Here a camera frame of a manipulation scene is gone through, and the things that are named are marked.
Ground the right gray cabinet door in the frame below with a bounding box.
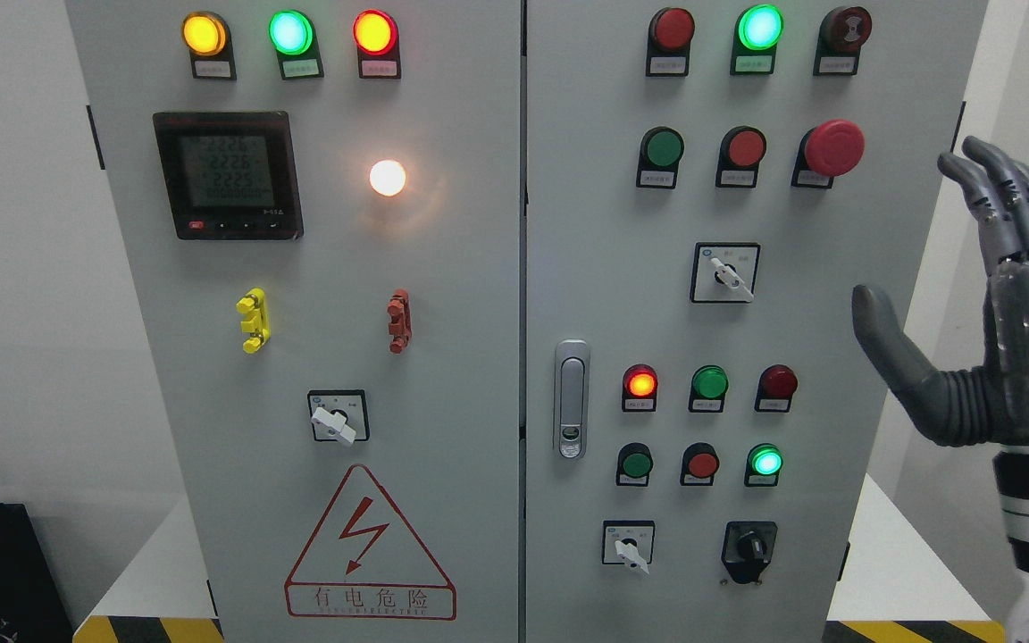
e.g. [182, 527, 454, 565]
[525, 1, 987, 642]

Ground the top left green indicator light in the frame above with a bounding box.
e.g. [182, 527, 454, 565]
[268, 9, 325, 80]

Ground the black rotary selector switch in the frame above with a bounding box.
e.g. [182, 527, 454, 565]
[720, 521, 777, 583]

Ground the red push button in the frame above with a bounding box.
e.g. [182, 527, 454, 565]
[715, 126, 767, 188]
[679, 442, 720, 486]

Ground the red push button lower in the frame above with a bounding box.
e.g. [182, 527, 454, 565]
[679, 442, 720, 486]

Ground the red push button upper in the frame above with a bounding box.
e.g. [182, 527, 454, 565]
[715, 126, 767, 188]

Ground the top right red indicator light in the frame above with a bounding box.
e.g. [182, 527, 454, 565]
[645, 7, 697, 77]

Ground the red emergency stop button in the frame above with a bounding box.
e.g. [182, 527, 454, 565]
[791, 119, 866, 188]

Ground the middle green indicator light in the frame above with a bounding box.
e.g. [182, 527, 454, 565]
[689, 363, 730, 413]

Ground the red electric hazard sticker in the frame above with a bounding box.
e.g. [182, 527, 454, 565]
[283, 463, 457, 620]

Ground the top left red indicator light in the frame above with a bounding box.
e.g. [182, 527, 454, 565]
[354, 9, 403, 79]

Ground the gray robotic hand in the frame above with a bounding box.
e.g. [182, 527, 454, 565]
[852, 136, 1029, 446]

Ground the green indicator light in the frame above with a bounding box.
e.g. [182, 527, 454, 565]
[689, 363, 730, 413]
[268, 9, 325, 80]
[730, 4, 784, 76]

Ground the green push button upper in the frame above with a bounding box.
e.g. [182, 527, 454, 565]
[634, 126, 683, 188]

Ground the yellow terminal clip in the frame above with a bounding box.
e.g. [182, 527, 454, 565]
[236, 288, 272, 355]

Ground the gray rotary switch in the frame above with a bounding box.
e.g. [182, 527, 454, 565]
[690, 243, 761, 303]
[306, 389, 369, 446]
[603, 520, 655, 575]

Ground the silver door latch handle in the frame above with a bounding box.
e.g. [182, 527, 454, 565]
[554, 340, 590, 460]

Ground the top right green indicator light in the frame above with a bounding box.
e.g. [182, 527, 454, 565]
[730, 4, 784, 76]

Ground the left gray cabinet door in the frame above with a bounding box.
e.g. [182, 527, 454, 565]
[66, 1, 522, 642]

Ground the white glowing lamp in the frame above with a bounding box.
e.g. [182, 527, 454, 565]
[368, 159, 409, 198]

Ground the red terminal clip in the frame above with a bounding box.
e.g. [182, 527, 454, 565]
[385, 288, 412, 355]

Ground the digital power meter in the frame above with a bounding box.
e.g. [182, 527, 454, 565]
[154, 111, 304, 240]

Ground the green push button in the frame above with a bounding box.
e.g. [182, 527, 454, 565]
[634, 126, 683, 188]
[615, 442, 654, 486]

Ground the dark red buzzer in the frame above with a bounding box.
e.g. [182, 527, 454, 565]
[813, 5, 873, 77]

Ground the green push button lower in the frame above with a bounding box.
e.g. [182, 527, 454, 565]
[615, 442, 654, 486]

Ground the yellow indicator light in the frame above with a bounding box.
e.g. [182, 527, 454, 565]
[182, 11, 237, 80]

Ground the lit red indicator light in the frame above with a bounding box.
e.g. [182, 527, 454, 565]
[620, 363, 658, 413]

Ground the gray cabinet door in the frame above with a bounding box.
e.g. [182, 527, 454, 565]
[525, 1, 987, 642]
[66, 1, 522, 642]

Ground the lit green indicator lower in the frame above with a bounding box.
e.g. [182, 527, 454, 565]
[744, 443, 784, 488]

